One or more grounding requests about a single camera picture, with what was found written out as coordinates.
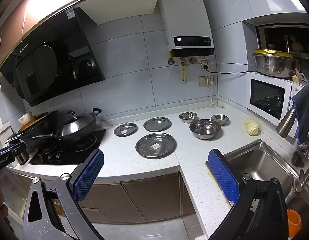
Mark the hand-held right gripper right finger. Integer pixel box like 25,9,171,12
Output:
207,149,287,240

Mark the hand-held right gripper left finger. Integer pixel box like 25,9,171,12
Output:
23,149,105,240

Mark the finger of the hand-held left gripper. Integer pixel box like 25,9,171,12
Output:
0,142,27,156

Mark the large steel bowl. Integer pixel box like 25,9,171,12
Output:
189,119,222,140

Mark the small steel bowl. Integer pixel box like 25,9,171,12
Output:
179,112,198,124
211,114,230,126

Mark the black frying pan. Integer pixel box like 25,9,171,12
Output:
5,110,59,151

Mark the black gas stove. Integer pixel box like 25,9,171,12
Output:
28,129,107,166

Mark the white cup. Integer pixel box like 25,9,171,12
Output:
18,112,33,126

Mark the black wok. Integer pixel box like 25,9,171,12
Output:
56,108,102,145

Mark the stainless steel sink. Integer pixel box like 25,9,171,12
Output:
223,140,309,207

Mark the dark wok lid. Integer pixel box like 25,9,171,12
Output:
60,110,95,137

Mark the small steel plate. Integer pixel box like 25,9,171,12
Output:
114,123,139,137

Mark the napa cabbage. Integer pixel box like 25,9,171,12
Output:
244,117,261,137

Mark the dark scrubber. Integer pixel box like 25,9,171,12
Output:
291,151,305,168

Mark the orange cup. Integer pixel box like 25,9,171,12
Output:
287,209,302,232

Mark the medium steel plate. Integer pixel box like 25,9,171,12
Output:
144,117,172,132

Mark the stainless steel faucet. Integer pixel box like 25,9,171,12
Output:
276,106,309,193

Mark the white microwave oven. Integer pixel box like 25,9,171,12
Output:
246,71,299,130

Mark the black range hood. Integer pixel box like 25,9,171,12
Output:
0,6,105,107

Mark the blue towel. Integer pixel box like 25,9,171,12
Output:
291,82,309,145

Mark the large steel basin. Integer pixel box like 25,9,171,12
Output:
251,52,299,79

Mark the yellow lid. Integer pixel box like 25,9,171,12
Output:
253,48,295,58

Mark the white water heater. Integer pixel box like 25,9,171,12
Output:
158,0,215,57

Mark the white power cable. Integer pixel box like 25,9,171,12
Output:
207,77,225,109

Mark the double wall socket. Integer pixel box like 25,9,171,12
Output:
199,76,216,88

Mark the black power cable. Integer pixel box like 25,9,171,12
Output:
203,64,250,75

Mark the yellow gas hose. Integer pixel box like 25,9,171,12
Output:
180,59,187,82

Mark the wall niche shelf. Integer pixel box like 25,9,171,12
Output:
255,24,309,61

